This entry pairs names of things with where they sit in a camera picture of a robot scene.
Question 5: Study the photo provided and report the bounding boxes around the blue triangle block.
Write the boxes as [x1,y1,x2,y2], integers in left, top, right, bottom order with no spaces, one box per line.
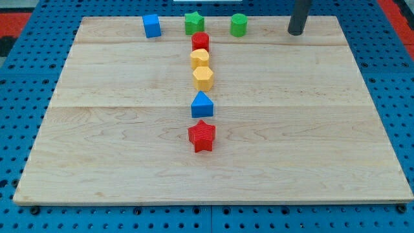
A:
[190,91,213,118]

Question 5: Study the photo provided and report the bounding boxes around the blue cube block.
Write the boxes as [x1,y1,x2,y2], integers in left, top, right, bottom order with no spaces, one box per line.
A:
[142,14,162,38]

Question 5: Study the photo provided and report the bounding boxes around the green cylinder block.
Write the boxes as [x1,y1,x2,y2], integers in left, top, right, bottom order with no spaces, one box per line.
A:
[230,13,248,38]

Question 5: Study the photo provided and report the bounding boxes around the yellow heart block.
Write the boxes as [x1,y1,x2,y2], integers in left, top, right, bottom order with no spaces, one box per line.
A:
[190,49,210,70]

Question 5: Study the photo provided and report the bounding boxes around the yellow hexagon block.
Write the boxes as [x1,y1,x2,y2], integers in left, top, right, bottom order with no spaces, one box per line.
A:
[193,67,214,92]

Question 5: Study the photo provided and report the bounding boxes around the red cylinder block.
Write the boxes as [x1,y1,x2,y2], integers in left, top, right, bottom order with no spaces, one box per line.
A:
[191,32,210,52]

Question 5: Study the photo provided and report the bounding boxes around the red star block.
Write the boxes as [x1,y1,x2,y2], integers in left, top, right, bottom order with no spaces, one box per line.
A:
[188,120,216,153]

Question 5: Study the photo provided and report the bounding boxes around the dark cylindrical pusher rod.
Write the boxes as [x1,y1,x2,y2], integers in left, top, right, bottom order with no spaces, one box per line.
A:
[287,0,312,36]

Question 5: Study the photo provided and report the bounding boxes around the green star block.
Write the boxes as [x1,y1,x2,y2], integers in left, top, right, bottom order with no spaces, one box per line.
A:
[184,12,205,36]

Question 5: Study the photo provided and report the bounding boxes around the light wooden board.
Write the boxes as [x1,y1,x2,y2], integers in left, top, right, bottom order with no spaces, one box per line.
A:
[14,16,413,206]

